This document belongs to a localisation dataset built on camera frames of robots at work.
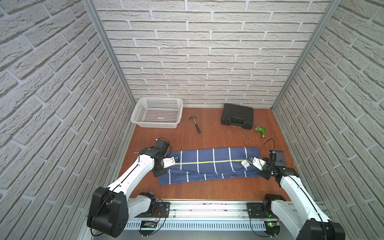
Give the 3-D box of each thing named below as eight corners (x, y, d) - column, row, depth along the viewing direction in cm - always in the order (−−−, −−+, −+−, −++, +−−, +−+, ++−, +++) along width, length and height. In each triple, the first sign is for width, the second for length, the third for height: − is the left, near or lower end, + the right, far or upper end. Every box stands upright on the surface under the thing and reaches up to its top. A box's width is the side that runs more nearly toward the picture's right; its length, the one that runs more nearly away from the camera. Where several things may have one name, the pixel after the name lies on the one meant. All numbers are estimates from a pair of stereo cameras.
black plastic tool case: (220, 124, 111) (221, 120, 107) (223, 105, 123) (224, 101, 120) (251, 130, 107) (253, 126, 104) (251, 110, 120) (253, 106, 117)
